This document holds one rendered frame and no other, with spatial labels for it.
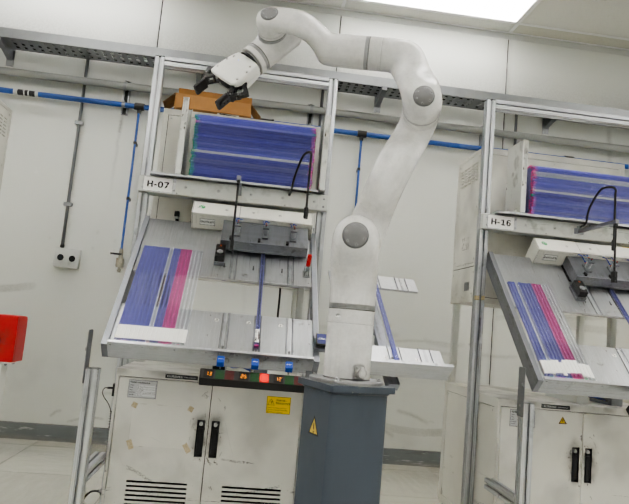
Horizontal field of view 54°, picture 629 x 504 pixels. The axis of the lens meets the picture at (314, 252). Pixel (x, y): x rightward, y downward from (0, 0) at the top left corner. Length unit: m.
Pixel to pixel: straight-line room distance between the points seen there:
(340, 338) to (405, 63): 0.74
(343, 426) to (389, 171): 0.65
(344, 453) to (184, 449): 0.97
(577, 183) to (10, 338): 2.32
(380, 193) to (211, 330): 0.82
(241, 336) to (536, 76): 3.29
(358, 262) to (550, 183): 1.50
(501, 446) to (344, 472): 1.14
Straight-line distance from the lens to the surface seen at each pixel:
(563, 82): 4.87
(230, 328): 2.13
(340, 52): 1.75
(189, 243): 2.48
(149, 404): 2.40
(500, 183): 2.99
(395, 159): 1.63
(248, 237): 2.43
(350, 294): 1.56
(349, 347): 1.56
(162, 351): 2.06
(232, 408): 2.37
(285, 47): 1.79
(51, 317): 4.17
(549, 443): 2.68
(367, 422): 1.58
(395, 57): 1.73
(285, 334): 2.13
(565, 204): 2.88
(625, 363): 2.54
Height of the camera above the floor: 0.84
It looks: 7 degrees up
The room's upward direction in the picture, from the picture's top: 5 degrees clockwise
